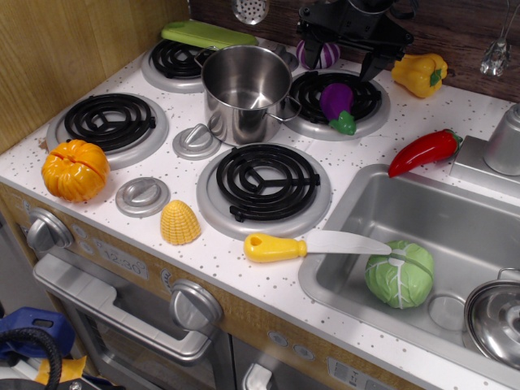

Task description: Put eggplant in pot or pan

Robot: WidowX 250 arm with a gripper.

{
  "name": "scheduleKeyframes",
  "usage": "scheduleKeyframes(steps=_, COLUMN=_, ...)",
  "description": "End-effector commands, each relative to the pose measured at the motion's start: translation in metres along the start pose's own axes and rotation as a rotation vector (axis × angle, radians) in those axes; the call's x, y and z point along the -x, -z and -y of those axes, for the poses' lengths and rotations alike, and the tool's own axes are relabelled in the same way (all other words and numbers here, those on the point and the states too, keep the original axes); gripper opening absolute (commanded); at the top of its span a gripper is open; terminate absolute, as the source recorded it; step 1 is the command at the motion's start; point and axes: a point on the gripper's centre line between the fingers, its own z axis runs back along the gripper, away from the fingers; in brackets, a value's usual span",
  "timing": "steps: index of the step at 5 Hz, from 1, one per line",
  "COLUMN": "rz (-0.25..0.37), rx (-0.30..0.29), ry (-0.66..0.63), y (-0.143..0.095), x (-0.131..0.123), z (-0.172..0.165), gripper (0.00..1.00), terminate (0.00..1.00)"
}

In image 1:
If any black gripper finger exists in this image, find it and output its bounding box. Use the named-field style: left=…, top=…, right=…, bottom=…
left=302, top=39, right=325, bottom=69
left=359, top=50, right=401, bottom=82

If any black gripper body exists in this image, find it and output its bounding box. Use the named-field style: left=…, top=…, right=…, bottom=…
left=297, top=1, right=414, bottom=54

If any purple toy eggplant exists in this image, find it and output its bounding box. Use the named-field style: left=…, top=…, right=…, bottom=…
left=319, top=83, right=357, bottom=136

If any stainless steel pot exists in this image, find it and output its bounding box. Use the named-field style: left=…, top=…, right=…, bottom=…
left=200, top=45, right=301, bottom=146

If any steel pot lid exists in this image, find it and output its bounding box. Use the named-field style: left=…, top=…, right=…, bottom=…
left=462, top=267, right=519, bottom=370

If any purple white toy onion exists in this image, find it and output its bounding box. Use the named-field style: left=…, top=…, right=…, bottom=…
left=296, top=40, right=340, bottom=69

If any back right burner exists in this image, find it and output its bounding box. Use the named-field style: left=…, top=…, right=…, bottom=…
left=286, top=70, right=391, bottom=141

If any burner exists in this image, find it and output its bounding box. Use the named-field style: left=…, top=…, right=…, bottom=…
left=196, top=143, right=332, bottom=240
left=46, top=93, right=169, bottom=170
left=286, top=70, right=391, bottom=141
left=141, top=39, right=216, bottom=93

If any yellow toy bell pepper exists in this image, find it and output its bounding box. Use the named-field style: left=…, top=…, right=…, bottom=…
left=391, top=54, right=448, bottom=98

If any hanging perforated ladle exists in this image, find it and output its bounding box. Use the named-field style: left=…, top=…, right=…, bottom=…
left=232, top=0, right=270, bottom=25

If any red toy chili pepper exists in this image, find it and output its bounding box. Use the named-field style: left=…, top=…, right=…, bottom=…
left=388, top=129, right=462, bottom=178

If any green oven mitt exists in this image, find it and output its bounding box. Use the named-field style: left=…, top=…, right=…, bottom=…
left=161, top=20, right=258, bottom=49

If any hanging silver utensil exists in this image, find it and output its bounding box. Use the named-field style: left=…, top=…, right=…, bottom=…
left=479, top=0, right=519, bottom=77

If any back left burner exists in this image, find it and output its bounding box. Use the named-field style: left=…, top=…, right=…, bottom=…
left=141, top=39, right=216, bottom=93

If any upper silver stove knob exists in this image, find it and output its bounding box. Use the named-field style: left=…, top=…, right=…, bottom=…
left=172, top=123, right=221, bottom=161

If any silver stove knob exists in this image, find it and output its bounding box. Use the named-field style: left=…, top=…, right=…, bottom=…
left=172, top=123, right=221, bottom=161
left=115, top=177, right=171, bottom=218

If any front right burner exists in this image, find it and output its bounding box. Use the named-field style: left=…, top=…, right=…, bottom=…
left=196, top=143, right=332, bottom=240

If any silver toy faucet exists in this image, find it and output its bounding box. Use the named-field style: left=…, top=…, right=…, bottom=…
left=450, top=104, right=519, bottom=197

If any silver sink basin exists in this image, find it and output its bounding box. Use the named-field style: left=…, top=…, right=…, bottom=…
left=299, top=165, right=519, bottom=388

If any front left burner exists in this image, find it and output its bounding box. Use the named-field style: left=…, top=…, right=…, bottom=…
left=46, top=93, right=169, bottom=170

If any green toy cabbage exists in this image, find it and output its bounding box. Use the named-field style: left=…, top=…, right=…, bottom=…
left=364, top=240, right=435, bottom=310

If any yellow toy corn piece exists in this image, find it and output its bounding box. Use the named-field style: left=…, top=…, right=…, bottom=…
left=160, top=200, right=201, bottom=245

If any lower silver stove knob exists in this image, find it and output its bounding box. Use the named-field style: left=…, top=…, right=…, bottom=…
left=115, top=177, right=171, bottom=218

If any orange toy pumpkin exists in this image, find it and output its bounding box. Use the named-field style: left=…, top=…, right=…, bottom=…
left=41, top=140, right=111, bottom=203

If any right oven dial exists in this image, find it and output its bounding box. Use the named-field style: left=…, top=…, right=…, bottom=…
left=169, top=279, right=223, bottom=336

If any oven dial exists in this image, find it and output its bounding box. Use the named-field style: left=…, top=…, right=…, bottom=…
left=27, top=207, right=74, bottom=252
left=169, top=279, right=223, bottom=336

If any oven clock display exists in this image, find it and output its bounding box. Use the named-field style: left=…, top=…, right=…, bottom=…
left=93, top=239, right=149, bottom=280

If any left oven dial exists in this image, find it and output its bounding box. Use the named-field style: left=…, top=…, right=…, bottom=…
left=27, top=207, right=74, bottom=252

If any yellow handled toy knife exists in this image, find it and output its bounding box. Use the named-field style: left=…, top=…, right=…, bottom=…
left=243, top=230, right=392, bottom=262

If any silver oven door handle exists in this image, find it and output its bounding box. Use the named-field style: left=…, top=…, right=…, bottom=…
left=33, top=254, right=212, bottom=366

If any blue object with black cable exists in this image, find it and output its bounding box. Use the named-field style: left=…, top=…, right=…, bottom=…
left=0, top=305, right=123, bottom=390

